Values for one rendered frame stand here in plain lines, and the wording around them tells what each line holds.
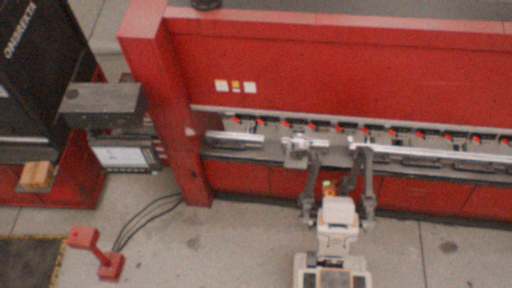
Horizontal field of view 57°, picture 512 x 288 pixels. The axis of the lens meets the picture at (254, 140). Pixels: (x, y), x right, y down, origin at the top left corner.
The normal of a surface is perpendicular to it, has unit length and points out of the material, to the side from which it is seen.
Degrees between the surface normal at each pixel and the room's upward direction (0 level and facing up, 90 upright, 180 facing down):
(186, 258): 0
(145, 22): 0
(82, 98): 0
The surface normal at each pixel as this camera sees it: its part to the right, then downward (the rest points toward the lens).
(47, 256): -0.07, -0.57
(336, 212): -0.11, 0.22
